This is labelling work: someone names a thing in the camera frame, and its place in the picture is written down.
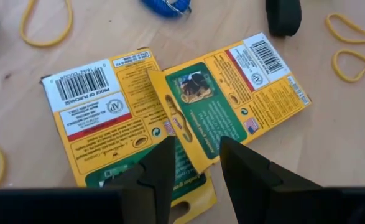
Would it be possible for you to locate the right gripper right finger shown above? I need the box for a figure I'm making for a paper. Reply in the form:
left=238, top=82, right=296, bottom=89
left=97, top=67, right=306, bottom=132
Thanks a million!
left=219, top=136, right=323, bottom=224

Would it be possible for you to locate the yellow green crayon box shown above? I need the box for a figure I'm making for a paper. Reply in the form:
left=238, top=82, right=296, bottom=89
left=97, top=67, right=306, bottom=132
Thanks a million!
left=40, top=47, right=218, bottom=224
left=147, top=32, right=312, bottom=175

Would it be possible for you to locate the blue spiral coil band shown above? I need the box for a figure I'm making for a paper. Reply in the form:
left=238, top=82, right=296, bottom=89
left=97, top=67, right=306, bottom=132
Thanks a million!
left=141, top=0, right=192, bottom=19

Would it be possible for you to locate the black tape roll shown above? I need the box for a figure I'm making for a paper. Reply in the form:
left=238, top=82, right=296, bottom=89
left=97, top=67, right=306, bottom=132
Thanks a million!
left=265, top=0, right=303, bottom=37

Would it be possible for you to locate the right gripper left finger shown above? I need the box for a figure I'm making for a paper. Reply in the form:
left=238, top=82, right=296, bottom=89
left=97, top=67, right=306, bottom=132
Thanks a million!
left=104, top=136, right=177, bottom=224

